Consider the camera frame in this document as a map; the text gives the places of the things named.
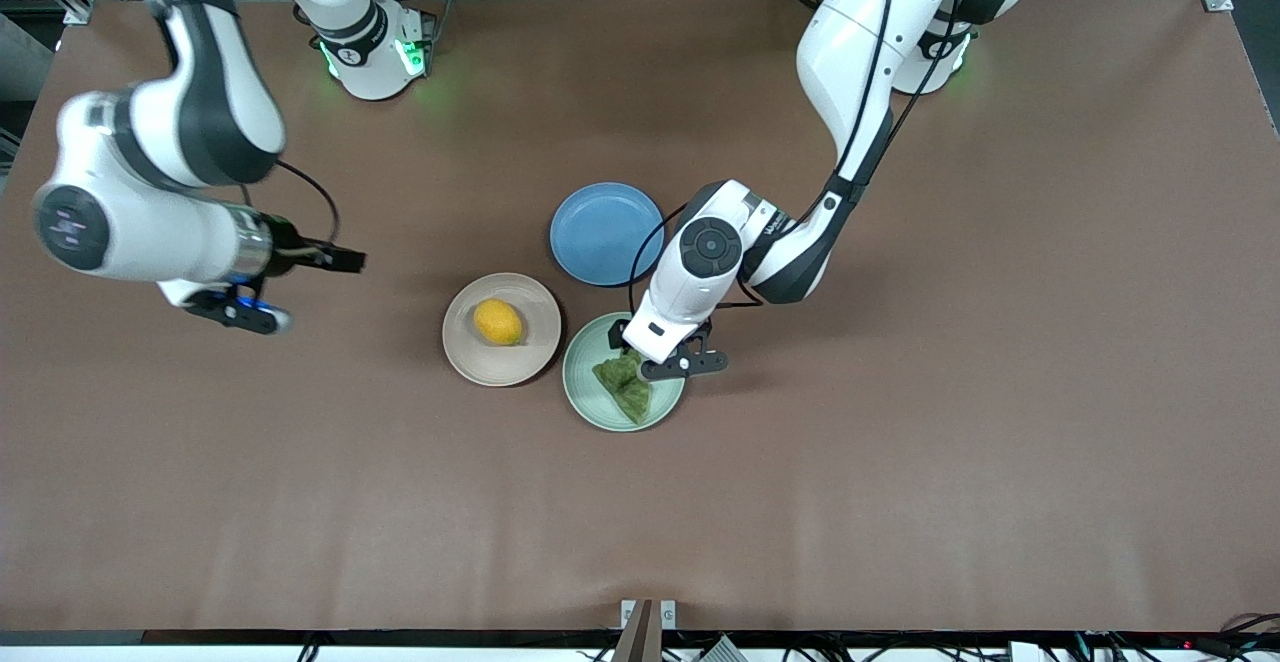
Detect green lettuce leaf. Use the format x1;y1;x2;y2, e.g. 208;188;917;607
591;347;654;426

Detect yellow lemon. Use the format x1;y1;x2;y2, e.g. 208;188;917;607
473;298;524;347

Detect pale green plate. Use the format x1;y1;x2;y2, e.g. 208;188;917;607
562;312;687;433

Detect blue plate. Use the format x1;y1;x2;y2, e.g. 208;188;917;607
549;182;666;287

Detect beige plate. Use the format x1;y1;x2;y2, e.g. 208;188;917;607
442;272;563;388

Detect brown table cover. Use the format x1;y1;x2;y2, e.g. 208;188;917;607
0;0;1280;635

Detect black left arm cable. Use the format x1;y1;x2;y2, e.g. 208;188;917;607
627;0;966;315

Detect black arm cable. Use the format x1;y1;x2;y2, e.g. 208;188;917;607
240;158;342;245
627;0;966;315

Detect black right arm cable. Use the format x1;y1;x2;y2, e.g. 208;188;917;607
240;158;342;245

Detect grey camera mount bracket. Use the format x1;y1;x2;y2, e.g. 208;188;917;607
620;599;677;662

